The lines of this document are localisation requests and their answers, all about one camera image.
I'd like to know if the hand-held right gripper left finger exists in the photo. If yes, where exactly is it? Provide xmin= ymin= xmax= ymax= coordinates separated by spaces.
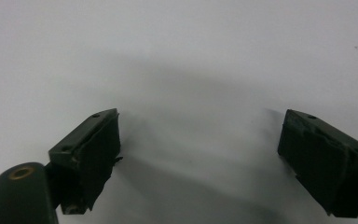
xmin=48 ymin=107 xmax=124 ymax=216

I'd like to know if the white table mat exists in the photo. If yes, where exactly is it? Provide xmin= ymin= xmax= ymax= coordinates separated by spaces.
xmin=0 ymin=0 xmax=358 ymax=224

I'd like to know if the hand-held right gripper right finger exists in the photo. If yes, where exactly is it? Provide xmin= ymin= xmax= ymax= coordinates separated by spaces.
xmin=277 ymin=108 xmax=358 ymax=218

